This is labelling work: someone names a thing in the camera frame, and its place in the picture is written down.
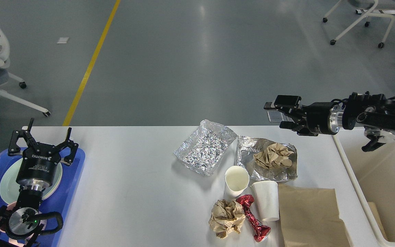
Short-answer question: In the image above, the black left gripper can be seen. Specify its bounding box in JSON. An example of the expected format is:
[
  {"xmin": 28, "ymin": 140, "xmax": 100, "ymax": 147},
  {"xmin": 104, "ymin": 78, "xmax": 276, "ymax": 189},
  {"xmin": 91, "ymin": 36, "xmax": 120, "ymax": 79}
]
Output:
[{"xmin": 8, "ymin": 118, "xmax": 79, "ymax": 188}]

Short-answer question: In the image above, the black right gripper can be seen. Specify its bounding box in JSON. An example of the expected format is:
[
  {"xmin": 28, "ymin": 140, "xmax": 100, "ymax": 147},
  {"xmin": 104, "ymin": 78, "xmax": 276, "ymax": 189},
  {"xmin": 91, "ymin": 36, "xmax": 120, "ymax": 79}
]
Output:
[{"xmin": 264, "ymin": 95, "xmax": 343, "ymax": 137}]

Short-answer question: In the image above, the brown paper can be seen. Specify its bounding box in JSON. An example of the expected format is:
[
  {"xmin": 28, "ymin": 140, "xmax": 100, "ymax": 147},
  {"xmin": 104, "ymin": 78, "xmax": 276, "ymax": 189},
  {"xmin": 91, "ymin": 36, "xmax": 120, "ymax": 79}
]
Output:
[{"xmin": 253, "ymin": 143, "xmax": 295, "ymax": 170}]

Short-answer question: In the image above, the mint green plate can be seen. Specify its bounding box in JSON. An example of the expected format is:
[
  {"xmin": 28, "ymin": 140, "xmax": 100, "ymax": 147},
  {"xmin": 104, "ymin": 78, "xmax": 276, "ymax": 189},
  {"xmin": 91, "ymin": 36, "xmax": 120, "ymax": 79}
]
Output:
[{"xmin": 0, "ymin": 159, "xmax": 63, "ymax": 204}]

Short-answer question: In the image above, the brown paper bag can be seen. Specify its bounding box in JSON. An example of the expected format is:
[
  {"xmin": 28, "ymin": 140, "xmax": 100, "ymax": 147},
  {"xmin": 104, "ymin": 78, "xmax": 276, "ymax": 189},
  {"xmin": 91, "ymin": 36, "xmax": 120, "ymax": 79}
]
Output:
[{"xmin": 278, "ymin": 184, "xmax": 350, "ymax": 247}]

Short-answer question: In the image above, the pink ribbed mug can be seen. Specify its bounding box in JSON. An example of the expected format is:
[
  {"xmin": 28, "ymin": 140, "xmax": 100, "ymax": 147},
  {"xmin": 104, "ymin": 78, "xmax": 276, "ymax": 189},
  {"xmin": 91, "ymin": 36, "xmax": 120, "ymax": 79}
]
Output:
[{"xmin": 0, "ymin": 202, "xmax": 47, "ymax": 247}]

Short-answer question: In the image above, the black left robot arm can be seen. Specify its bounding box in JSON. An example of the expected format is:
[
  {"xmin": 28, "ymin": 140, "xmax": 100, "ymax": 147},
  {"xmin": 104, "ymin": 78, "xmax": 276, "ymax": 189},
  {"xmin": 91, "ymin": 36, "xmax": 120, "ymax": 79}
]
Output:
[{"xmin": 0, "ymin": 119, "xmax": 79, "ymax": 247}]

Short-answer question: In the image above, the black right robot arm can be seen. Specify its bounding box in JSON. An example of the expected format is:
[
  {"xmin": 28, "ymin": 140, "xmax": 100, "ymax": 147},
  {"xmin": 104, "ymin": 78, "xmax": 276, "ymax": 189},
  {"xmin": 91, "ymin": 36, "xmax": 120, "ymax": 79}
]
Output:
[{"xmin": 264, "ymin": 92, "xmax": 395, "ymax": 152}]

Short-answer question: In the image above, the blue plastic tray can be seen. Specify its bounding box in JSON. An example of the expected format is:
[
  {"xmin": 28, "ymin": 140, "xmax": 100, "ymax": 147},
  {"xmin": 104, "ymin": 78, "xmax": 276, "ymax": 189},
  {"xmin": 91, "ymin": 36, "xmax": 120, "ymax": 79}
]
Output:
[{"xmin": 0, "ymin": 150, "xmax": 85, "ymax": 247}]

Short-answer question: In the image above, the flat foil sheet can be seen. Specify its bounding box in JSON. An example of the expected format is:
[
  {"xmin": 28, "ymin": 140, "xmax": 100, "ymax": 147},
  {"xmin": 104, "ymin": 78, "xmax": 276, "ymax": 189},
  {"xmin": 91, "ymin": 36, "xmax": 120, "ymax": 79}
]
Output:
[{"xmin": 235, "ymin": 136, "xmax": 298, "ymax": 183}]

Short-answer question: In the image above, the white paper cup inverted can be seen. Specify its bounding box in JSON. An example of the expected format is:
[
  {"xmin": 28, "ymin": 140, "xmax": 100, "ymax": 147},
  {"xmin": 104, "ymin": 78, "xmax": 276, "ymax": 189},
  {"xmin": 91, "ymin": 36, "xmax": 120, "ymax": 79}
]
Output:
[{"xmin": 251, "ymin": 181, "xmax": 280, "ymax": 222}]

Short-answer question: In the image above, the white paper cup upright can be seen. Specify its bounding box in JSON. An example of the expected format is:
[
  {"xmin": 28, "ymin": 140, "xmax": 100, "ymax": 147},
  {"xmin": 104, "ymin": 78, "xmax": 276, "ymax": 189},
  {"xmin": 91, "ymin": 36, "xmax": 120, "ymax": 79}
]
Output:
[{"xmin": 224, "ymin": 166, "xmax": 250, "ymax": 198}]

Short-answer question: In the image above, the crumpled foil tray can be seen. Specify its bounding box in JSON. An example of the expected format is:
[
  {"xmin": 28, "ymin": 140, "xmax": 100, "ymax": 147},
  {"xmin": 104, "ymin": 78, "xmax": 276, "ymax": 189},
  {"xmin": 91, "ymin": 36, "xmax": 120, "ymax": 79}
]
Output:
[{"xmin": 173, "ymin": 119, "xmax": 237, "ymax": 176}]

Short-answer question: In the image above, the beige plastic bin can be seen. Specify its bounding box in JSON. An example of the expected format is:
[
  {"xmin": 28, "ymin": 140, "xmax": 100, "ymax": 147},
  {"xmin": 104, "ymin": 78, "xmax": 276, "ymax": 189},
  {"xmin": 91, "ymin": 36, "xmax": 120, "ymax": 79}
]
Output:
[{"xmin": 333, "ymin": 128, "xmax": 395, "ymax": 247}]

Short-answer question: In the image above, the red foil wrapper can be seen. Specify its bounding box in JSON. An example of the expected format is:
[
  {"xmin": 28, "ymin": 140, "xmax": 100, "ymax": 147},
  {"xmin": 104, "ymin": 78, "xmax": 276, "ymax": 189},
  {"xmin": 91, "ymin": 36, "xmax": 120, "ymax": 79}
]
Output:
[{"xmin": 236, "ymin": 194, "xmax": 271, "ymax": 243}]

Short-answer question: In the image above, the crumpled brown paper ball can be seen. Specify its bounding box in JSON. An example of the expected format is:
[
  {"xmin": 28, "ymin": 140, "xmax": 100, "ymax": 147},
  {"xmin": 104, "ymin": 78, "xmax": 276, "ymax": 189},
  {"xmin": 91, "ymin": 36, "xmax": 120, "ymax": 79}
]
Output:
[{"xmin": 208, "ymin": 200, "xmax": 246, "ymax": 239}]

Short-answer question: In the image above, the white rolling chair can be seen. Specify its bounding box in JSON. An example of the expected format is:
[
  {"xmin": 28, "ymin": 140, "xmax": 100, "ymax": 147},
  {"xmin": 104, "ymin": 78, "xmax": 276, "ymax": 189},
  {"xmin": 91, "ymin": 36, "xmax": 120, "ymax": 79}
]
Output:
[{"xmin": 330, "ymin": 0, "xmax": 395, "ymax": 48}]

